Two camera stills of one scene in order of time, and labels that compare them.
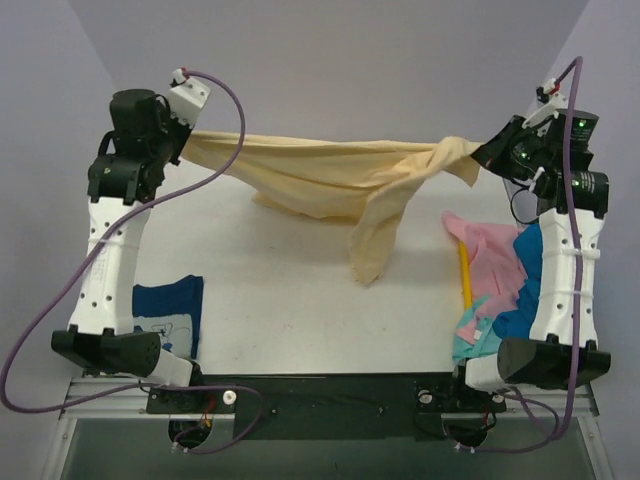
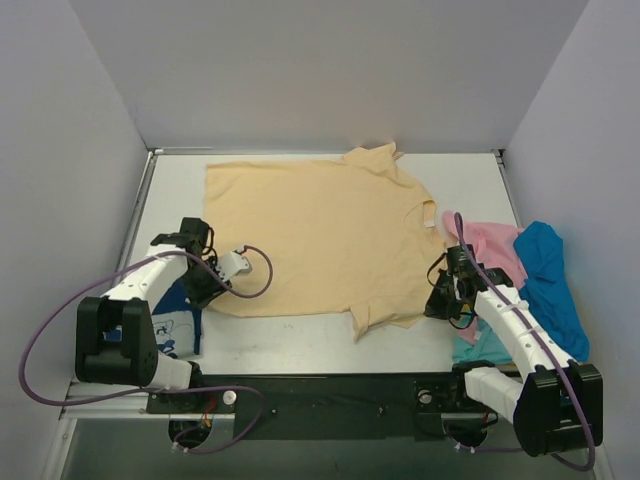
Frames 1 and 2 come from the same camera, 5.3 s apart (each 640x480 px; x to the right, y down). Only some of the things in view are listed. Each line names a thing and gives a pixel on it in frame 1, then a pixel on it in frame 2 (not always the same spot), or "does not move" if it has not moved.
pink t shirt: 495,269 does not move
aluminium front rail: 99,400 does not move
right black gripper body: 495,150 -> 439,295
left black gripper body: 176,141 -> 205,288
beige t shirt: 355,183 -> 355,234
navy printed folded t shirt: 173,311 does not move
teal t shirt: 487,341 does not move
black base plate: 325,407 does not move
